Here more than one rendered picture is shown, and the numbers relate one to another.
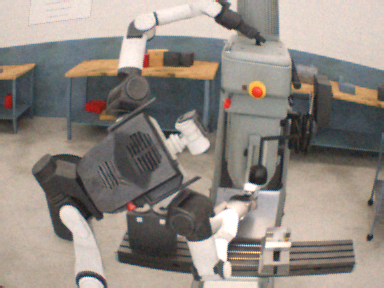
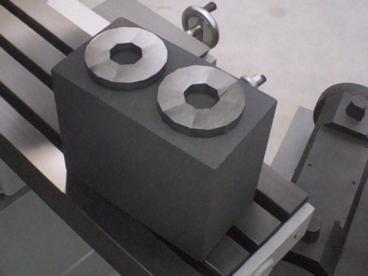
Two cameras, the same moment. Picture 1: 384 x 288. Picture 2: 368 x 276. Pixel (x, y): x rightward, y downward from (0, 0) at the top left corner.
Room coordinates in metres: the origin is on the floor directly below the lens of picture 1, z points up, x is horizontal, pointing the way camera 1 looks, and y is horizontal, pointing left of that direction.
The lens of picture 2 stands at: (2.32, 0.43, 1.59)
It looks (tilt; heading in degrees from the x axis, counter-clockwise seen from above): 50 degrees down; 213
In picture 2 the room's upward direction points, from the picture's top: 4 degrees clockwise
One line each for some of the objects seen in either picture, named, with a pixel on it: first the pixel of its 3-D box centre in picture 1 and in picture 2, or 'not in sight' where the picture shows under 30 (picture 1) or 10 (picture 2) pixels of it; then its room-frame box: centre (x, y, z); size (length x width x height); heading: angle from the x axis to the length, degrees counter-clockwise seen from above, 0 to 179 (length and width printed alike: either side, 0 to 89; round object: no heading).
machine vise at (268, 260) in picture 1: (276, 247); not in sight; (1.83, -0.41, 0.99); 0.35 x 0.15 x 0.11; 174
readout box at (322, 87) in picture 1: (322, 99); not in sight; (2.14, -0.61, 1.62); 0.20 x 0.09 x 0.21; 172
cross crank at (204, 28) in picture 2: not in sight; (190, 34); (1.39, -0.17, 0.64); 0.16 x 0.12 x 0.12; 172
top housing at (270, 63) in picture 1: (258, 62); not in sight; (1.90, -0.24, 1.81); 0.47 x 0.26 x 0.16; 172
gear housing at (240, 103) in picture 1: (257, 91); not in sight; (1.92, -0.25, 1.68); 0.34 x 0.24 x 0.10; 172
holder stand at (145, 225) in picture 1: (152, 226); (160, 135); (1.95, 0.16, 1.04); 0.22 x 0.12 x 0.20; 89
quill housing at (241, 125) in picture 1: (254, 145); not in sight; (1.89, -0.24, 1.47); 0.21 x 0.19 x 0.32; 82
